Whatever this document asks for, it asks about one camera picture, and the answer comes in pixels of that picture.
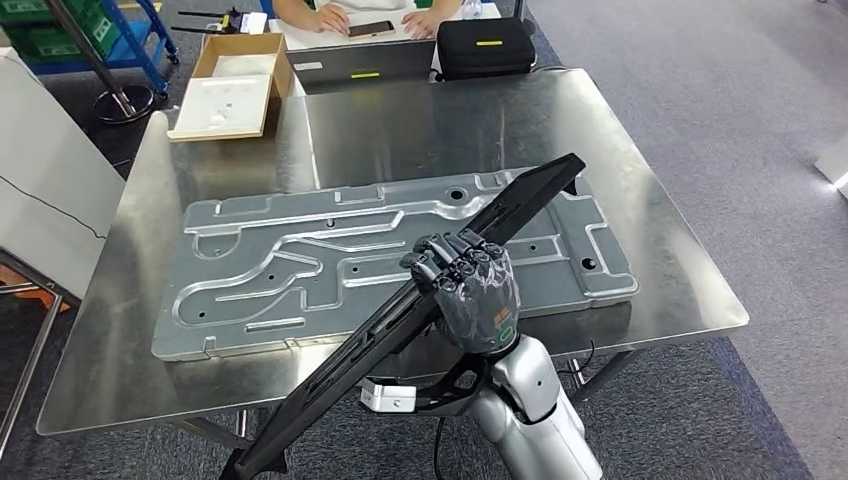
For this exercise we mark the person's right hand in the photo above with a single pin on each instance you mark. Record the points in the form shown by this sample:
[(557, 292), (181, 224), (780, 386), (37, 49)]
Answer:
[(331, 18)]

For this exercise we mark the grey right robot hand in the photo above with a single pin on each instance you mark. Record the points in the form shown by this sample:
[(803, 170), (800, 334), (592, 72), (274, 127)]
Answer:
[(477, 298)]

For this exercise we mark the person's left hand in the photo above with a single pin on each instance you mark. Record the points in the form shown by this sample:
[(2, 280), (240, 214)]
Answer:
[(420, 23)]

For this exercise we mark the black license plate frame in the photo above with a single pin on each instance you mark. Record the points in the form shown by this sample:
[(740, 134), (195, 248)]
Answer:
[(530, 185)]

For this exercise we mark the steel workbench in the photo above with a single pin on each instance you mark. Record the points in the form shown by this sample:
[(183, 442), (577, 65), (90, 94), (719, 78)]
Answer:
[(464, 119)]

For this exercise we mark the white desk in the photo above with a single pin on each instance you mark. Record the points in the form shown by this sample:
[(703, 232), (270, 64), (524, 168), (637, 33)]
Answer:
[(318, 38)]

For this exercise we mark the person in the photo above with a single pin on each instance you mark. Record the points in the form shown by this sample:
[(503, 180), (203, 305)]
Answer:
[(291, 10)]

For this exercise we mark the black smartphone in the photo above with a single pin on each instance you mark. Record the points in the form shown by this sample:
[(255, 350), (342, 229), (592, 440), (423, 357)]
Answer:
[(371, 29)]

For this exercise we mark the clear plastic bottle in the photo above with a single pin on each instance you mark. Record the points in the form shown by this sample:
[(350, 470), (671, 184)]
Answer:
[(472, 8)]

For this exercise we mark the grey flat case yellow label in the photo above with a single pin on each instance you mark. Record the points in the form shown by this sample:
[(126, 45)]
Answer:
[(361, 63)]

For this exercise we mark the black soft case yellow label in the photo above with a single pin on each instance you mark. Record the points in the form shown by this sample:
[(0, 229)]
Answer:
[(487, 50)]

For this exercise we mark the open cardboard box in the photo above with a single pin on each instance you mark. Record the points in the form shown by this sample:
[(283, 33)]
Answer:
[(281, 73)]

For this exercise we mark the black device with antennas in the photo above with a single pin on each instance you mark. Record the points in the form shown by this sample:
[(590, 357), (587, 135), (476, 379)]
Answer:
[(228, 21)]

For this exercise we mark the white foam insert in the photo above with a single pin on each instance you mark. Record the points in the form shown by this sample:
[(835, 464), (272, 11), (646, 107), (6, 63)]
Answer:
[(222, 106)]

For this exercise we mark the blue metal cart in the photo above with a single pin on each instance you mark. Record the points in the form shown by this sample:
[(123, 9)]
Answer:
[(142, 33)]

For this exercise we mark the silver cast metal plate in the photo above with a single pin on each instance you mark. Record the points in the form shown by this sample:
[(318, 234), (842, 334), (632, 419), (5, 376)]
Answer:
[(265, 278)]

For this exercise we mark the dark stand with round base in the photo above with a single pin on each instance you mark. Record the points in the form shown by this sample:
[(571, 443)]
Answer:
[(126, 104)]

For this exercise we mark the green plastic bin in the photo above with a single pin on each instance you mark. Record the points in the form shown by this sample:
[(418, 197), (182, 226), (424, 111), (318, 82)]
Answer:
[(26, 8), (60, 40)]

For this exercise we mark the white board panel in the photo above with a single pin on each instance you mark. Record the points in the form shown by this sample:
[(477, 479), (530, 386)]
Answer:
[(46, 166)]

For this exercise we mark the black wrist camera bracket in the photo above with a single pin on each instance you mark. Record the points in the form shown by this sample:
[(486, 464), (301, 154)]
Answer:
[(457, 391)]

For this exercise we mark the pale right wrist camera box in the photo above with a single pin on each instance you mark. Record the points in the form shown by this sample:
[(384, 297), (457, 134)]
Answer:
[(387, 395)]

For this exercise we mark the grey metal table frame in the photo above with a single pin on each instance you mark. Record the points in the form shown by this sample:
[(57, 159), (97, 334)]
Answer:
[(33, 351)]

